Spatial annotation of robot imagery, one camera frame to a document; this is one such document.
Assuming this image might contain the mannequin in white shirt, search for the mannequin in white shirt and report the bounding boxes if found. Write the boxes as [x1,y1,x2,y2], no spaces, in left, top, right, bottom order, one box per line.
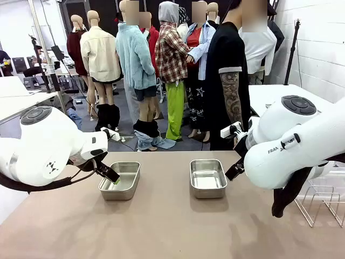
[238,24,278,84]

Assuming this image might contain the white table with tray space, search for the white table with tray space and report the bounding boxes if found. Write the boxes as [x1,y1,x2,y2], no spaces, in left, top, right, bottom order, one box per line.
[247,84,337,119]

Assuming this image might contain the mannequin in red jacket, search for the mannequin in red jacket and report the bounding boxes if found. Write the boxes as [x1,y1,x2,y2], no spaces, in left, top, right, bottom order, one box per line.
[140,12,160,79]

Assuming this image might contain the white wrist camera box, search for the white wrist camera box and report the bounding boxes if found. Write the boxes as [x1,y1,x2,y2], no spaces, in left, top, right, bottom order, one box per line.
[220,121,242,139]
[100,128,121,141]

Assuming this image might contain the mannequin in cream jacket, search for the mannequin in cream jacket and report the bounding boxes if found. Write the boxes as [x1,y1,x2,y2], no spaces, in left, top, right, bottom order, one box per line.
[80,10,122,114]

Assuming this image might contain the metal wire rack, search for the metal wire rack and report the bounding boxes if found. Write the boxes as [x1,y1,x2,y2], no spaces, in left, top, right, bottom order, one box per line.
[293,172,345,228]

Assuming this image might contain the mannequin in plaid shirt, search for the mannequin in plaid shirt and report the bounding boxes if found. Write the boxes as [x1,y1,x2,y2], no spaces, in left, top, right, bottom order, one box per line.
[155,1,191,141]

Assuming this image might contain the person in black t-shirt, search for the person in black t-shirt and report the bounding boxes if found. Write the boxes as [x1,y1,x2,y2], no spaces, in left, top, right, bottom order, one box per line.
[204,0,251,151]

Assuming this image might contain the white side panel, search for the white side panel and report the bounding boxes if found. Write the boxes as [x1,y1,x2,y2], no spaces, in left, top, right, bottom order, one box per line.
[0,186,27,224]

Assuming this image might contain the white background table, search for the white background table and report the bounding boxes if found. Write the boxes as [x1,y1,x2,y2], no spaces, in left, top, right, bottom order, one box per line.
[0,76,59,125]

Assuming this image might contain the mannequin in black clothes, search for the mannequin in black clothes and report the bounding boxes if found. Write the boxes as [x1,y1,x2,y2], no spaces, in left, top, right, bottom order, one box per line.
[206,2,220,28]

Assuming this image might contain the mannequin in striped blue shirt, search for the mannequin in striped blue shirt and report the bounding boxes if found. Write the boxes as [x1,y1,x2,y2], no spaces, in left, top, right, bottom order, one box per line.
[185,1,216,142]

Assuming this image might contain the black tripod stand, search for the black tripod stand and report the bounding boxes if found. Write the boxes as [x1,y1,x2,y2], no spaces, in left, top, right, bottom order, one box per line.
[284,18,301,86]

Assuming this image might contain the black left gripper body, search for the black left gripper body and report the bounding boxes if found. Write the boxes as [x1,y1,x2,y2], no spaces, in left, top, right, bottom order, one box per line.
[80,152,108,171]

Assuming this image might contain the seated background person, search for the seated background person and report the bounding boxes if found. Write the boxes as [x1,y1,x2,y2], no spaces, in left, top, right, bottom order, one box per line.
[33,45,54,68]

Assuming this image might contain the rectangular steel container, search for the rectangular steel container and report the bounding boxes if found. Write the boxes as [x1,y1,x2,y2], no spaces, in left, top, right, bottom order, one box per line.
[189,159,228,200]
[98,161,141,201]

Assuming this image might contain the mannequin in light blue fleece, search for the mannequin in light blue fleece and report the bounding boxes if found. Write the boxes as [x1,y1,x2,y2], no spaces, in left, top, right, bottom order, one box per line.
[115,0,162,152]

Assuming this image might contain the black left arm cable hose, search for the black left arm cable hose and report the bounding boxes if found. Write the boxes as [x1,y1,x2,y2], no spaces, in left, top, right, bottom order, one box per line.
[0,159,98,194]

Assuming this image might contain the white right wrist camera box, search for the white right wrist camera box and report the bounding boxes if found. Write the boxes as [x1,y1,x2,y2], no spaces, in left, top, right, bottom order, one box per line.
[220,121,242,139]

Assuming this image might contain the tattooed right forearm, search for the tattooed right forearm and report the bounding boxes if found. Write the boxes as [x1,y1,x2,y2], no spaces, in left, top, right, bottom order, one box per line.
[225,88,245,132]

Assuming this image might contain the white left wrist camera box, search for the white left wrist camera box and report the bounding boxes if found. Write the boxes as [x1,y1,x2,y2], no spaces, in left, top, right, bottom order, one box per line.
[100,128,121,141]

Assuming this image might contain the mannequin in maroon dress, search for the mannequin in maroon dress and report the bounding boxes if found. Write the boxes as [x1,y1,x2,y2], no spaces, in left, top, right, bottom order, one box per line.
[66,15,89,114]

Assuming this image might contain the black light stand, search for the black light stand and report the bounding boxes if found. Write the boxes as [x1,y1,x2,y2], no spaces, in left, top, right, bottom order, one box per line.
[28,33,59,92]

